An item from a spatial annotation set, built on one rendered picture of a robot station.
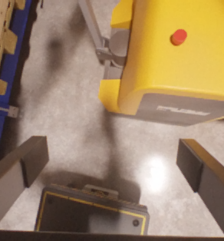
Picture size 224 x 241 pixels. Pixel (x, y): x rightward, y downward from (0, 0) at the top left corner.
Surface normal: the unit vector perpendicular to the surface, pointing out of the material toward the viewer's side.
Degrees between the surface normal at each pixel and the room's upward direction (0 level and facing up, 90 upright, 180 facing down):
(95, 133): 0
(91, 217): 0
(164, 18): 14
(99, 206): 0
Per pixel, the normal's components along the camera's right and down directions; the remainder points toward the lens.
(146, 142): -0.14, -0.11
